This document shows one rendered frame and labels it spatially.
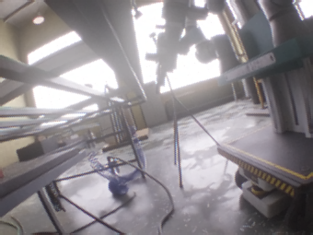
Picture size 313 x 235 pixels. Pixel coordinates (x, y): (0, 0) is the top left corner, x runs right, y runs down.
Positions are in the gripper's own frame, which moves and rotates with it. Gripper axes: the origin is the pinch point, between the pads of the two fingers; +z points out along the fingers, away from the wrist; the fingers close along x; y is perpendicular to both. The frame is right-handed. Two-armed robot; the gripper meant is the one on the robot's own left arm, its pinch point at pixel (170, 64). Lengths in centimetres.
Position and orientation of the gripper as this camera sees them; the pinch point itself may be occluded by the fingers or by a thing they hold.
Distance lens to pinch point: 47.4
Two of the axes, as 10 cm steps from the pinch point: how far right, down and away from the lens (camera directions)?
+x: -0.4, 1.9, -9.8
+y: -9.9, -1.0, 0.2
